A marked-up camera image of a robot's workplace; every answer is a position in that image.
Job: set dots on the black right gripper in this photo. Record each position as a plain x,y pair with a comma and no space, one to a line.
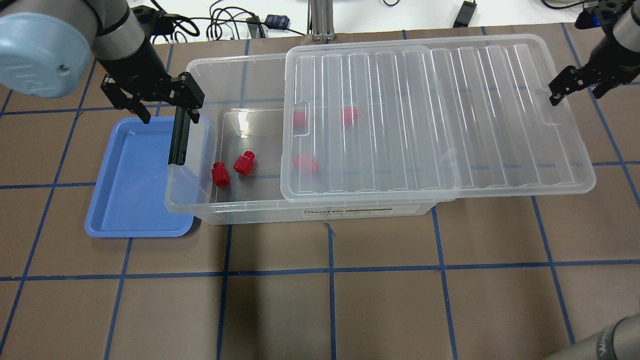
601,68

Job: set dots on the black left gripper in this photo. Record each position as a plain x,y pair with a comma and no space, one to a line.
131,64

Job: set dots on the red block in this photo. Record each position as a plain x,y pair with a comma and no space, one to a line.
220,175
244,164
349,116
306,163
299,121

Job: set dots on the clear plastic box lid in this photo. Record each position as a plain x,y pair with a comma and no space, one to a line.
516,142

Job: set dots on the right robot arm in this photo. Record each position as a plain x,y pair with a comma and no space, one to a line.
619,21

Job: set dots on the clear plastic storage box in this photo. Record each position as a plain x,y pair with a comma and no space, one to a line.
320,134

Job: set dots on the blue plastic tray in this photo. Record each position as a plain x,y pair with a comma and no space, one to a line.
129,196

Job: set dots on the black power adapter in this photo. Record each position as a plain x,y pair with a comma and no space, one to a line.
465,14

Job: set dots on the aluminium frame post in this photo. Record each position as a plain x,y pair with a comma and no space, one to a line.
321,20

